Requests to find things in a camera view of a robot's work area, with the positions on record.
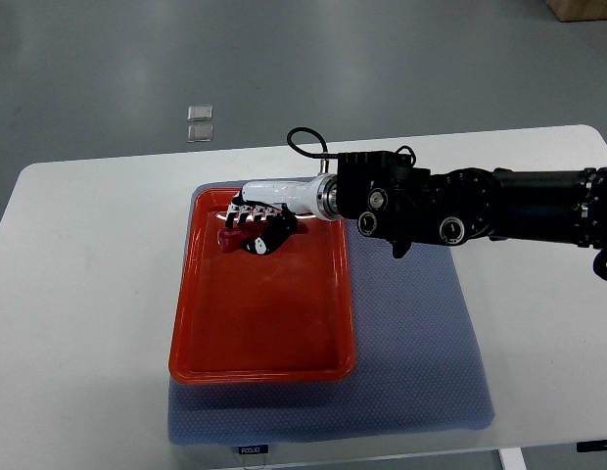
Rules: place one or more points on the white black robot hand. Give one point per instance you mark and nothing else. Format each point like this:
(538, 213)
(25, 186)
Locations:
(278, 201)

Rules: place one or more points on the blue table label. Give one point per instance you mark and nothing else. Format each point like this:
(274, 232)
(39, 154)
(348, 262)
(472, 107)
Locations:
(253, 450)

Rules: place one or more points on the red pepper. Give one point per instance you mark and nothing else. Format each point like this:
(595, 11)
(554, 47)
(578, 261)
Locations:
(230, 239)

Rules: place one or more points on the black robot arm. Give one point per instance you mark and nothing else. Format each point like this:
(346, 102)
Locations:
(392, 199)

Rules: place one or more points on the cardboard box corner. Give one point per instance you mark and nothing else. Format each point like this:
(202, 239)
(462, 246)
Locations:
(568, 11)

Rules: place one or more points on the red plastic tray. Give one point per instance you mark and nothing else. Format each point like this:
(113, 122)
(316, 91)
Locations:
(243, 319)

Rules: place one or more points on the blue-grey textured mat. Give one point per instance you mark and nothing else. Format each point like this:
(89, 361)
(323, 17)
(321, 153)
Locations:
(418, 366)

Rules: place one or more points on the white table leg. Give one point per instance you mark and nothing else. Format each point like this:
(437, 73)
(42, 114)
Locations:
(512, 459)

